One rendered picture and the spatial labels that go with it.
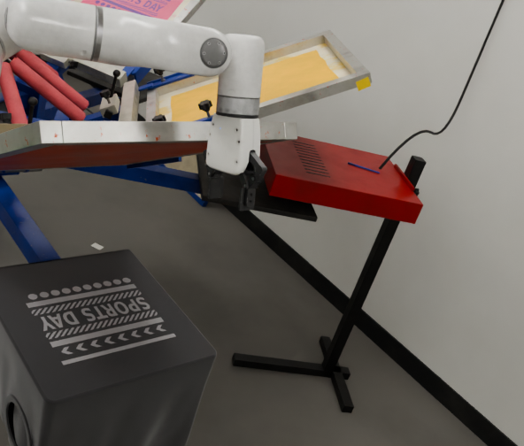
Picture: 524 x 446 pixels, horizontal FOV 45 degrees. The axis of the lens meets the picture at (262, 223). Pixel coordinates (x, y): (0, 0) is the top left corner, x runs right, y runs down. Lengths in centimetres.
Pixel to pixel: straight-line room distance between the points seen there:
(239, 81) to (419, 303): 247
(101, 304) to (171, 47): 88
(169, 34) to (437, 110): 237
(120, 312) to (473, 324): 200
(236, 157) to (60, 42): 33
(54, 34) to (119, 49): 10
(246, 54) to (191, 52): 12
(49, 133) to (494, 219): 236
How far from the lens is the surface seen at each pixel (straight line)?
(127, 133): 118
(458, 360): 336
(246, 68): 109
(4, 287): 173
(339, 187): 240
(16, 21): 102
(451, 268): 326
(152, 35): 100
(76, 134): 113
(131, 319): 167
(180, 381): 162
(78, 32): 102
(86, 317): 166
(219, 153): 112
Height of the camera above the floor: 199
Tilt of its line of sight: 27 degrees down
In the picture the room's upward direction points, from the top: 18 degrees clockwise
